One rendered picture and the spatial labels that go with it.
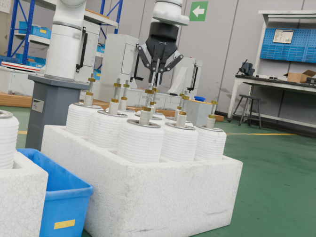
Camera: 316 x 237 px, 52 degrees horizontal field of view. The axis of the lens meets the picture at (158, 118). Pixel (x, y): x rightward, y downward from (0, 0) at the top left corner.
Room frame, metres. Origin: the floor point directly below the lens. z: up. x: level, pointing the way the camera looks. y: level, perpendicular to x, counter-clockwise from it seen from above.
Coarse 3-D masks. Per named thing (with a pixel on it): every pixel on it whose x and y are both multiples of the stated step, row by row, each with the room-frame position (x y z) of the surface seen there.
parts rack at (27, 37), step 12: (24, 0) 5.65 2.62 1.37; (36, 0) 5.76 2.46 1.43; (48, 0) 5.37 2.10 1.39; (120, 0) 6.57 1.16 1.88; (120, 12) 6.60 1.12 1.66; (12, 24) 5.51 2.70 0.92; (108, 24) 6.75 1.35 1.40; (12, 36) 5.55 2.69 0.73; (24, 36) 5.56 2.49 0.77; (36, 36) 5.29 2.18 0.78; (24, 48) 5.18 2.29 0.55; (24, 60) 5.18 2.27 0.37
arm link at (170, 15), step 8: (160, 8) 0.83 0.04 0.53; (168, 8) 0.83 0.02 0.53; (176, 8) 0.84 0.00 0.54; (152, 16) 0.79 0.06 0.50; (160, 16) 0.78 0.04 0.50; (168, 16) 0.79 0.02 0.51; (176, 16) 0.79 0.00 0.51; (184, 16) 0.80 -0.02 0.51; (176, 24) 0.84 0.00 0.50; (184, 24) 0.81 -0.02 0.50
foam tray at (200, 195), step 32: (64, 128) 0.88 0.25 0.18; (64, 160) 0.77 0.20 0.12; (96, 160) 0.67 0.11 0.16; (160, 160) 0.72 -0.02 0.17; (224, 160) 0.83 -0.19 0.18; (96, 192) 0.66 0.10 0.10; (128, 192) 0.59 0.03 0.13; (160, 192) 0.65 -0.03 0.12; (192, 192) 0.72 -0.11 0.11; (224, 192) 0.82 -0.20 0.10; (96, 224) 0.64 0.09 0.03; (128, 224) 0.60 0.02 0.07; (160, 224) 0.66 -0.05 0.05; (192, 224) 0.74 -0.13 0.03; (224, 224) 0.84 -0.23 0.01
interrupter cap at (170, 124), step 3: (165, 123) 0.77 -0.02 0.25; (168, 123) 0.79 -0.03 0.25; (171, 123) 0.79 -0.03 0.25; (174, 123) 0.81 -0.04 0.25; (171, 126) 0.75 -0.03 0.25; (174, 126) 0.74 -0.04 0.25; (177, 126) 0.74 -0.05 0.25; (186, 126) 0.79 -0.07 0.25; (189, 126) 0.80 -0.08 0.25; (186, 129) 0.74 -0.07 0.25; (189, 129) 0.75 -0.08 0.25; (192, 129) 0.75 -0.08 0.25; (195, 129) 0.77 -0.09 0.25
